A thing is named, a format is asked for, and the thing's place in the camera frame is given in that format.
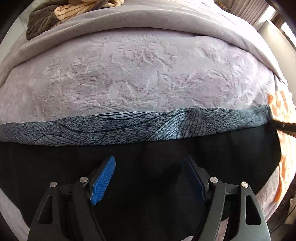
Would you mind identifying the lilac embossed bed blanket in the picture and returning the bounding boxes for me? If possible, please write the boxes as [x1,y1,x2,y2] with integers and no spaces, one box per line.
[0,27,290,241]

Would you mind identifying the pink curtain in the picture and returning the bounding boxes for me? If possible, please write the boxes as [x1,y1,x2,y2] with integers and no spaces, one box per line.
[230,0,269,25]

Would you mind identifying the orange patterned cloth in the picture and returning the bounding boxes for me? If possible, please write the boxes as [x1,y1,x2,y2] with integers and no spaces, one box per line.
[268,90,295,202]

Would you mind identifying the black pants with patterned trim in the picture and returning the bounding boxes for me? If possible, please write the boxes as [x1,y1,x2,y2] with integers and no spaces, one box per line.
[1,105,281,240]

